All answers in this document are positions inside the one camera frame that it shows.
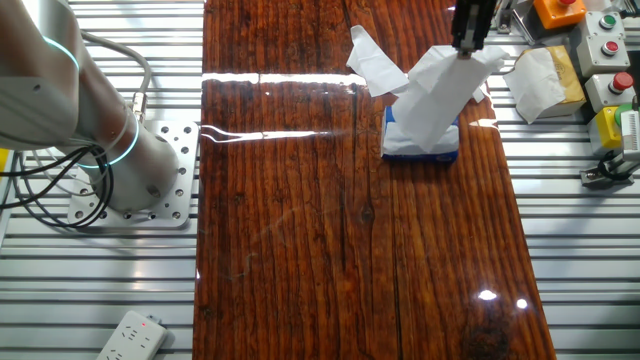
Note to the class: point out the metal camera mount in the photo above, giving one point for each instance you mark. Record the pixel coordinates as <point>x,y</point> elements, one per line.
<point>595,176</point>

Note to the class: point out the yellow tissue pack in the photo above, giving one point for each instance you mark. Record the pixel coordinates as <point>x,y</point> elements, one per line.
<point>572,80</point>

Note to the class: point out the blue tissue pack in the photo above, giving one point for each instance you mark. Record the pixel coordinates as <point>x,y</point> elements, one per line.
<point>420,158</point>

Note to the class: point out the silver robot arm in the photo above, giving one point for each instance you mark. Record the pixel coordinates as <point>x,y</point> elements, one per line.
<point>45,100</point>

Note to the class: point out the orange button box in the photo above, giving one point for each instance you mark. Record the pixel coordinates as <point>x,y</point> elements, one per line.
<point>555,15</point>

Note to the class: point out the white paper napkin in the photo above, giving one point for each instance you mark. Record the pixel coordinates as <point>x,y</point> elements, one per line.
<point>435,100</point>
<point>400,142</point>
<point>542,85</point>

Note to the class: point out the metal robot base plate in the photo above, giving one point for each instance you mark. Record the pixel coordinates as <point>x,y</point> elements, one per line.
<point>182,175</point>

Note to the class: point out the folded flat white napkin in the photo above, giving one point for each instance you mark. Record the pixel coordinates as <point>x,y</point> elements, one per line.
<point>375,62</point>

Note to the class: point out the yellow button box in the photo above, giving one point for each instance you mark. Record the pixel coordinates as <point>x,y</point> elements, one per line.
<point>605,130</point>

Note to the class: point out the crumpled white napkin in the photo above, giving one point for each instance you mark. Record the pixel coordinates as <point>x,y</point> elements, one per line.
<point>481,94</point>

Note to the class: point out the glossy wooden board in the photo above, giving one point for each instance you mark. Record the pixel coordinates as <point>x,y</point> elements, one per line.
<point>300,225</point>

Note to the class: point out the white power strip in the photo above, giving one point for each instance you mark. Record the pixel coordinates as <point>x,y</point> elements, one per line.
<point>132,337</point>

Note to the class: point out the grey box green button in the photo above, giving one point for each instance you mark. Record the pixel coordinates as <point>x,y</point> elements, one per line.
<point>607,21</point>

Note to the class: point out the grey box red mushroom button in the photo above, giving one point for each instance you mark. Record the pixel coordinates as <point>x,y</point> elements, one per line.
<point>600,95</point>

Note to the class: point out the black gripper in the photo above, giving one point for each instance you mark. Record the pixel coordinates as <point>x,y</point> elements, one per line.
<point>475,12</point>

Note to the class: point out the grey box flat red button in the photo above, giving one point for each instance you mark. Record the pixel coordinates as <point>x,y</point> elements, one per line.
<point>600,62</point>

